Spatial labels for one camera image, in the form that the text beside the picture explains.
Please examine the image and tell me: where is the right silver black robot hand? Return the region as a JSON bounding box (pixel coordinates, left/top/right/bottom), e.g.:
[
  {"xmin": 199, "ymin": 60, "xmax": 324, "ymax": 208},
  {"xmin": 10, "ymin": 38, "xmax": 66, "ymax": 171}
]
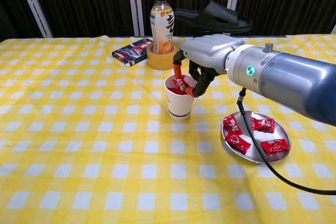
[{"xmin": 172, "ymin": 34, "xmax": 245, "ymax": 98}]

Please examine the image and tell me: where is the red candy pile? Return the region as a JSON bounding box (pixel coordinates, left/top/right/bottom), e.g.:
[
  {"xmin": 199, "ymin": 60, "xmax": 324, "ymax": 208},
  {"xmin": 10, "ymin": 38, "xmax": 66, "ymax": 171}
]
[
  {"xmin": 222, "ymin": 115, "xmax": 291, "ymax": 155},
  {"xmin": 167, "ymin": 76, "xmax": 192, "ymax": 95}
]

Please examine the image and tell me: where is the white paper cup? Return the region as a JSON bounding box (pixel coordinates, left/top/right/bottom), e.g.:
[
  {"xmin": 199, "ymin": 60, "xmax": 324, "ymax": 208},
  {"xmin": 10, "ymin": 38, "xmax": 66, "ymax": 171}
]
[{"xmin": 164, "ymin": 75, "xmax": 195, "ymax": 119}]

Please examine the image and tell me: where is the black rubber slipper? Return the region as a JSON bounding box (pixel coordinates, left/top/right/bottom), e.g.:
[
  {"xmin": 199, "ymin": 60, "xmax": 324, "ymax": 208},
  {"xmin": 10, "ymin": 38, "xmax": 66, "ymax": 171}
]
[{"xmin": 173, "ymin": 0, "xmax": 254, "ymax": 36}]

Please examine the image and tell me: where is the yellowish clear tape roll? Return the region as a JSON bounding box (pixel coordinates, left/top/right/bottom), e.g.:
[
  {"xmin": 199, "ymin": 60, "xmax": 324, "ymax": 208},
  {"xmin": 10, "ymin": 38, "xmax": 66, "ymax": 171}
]
[{"xmin": 146, "ymin": 44, "xmax": 179, "ymax": 71}]

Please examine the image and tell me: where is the orange drink plastic bottle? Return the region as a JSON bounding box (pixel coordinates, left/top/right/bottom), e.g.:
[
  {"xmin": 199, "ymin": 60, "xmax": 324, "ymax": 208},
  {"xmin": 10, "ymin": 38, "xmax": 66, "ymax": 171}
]
[{"xmin": 149, "ymin": 0, "xmax": 175, "ymax": 55}]

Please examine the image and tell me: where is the dark blue red snack box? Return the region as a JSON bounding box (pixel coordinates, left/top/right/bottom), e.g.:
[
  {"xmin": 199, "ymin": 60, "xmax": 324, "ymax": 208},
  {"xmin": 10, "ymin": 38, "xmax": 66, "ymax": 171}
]
[{"xmin": 111, "ymin": 37, "xmax": 154, "ymax": 68}]

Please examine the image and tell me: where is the round metal plate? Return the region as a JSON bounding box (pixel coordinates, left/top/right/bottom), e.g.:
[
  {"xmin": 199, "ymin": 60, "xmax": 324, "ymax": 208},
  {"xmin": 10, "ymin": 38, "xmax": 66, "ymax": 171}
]
[{"xmin": 221, "ymin": 111, "xmax": 291, "ymax": 164}]

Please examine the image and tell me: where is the yellow white checked tablecloth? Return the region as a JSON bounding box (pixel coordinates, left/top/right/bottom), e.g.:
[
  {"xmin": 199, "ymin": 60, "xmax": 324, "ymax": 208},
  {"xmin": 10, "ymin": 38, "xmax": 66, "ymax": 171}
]
[{"xmin": 0, "ymin": 34, "xmax": 336, "ymax": 224}]

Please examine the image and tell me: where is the white partition post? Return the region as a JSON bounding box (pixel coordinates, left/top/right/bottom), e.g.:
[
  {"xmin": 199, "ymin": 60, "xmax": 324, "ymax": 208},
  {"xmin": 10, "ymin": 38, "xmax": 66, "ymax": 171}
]
[
  {"xmin": 14, "ymin": 0, "xmax": 53, "ymax": 38},
  {"xmin": 125, "ymin": 0, "xmax": 145, "ymax": 37},
  {"xmin": 226, "ymin": 0, "xmax": 244, "ymax": 37}
]

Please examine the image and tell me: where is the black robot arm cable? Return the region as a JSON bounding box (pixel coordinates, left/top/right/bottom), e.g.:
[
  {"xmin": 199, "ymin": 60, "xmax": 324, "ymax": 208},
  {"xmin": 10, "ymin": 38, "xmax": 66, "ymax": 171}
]
[{"xmin": 236, "ymin": 87, "xmax": 336, "ymax": 196}]

